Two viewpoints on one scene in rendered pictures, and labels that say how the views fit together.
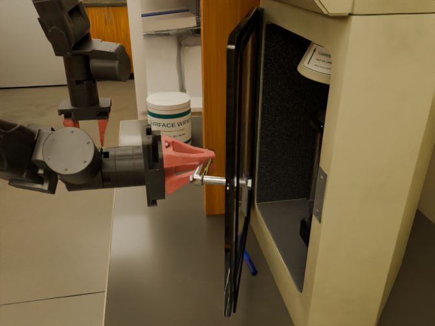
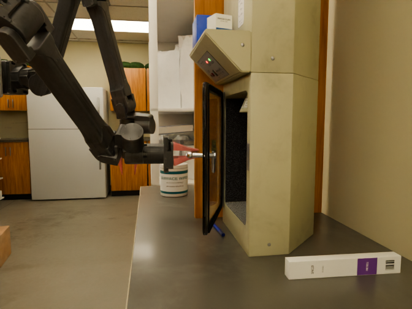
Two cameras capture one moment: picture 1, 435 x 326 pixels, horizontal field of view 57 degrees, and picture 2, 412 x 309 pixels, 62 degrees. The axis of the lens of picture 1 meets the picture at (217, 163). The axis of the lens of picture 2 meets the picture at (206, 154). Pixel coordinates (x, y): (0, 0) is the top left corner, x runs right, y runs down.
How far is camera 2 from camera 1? 0.49 m
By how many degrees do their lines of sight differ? 21
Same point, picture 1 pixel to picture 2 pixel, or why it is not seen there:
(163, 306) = (168, 245)
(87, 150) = (140, 132)
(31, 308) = not seen: outside the picture
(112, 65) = (146, 123)
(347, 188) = (260, 151)
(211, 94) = (199, 140)
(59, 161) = (127, 135)
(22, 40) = (63, 164)
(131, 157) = (157, 146)
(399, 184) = (285, 151)
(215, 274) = (199, 236)
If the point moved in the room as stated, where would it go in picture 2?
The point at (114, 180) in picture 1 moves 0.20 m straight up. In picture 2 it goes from (149, 156) to (148, 81)
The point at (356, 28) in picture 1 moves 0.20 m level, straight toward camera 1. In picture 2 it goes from (253, 77) to (232, 65)
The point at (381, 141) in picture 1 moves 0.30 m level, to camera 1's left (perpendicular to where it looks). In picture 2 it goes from (272, 127) to (154, 127)
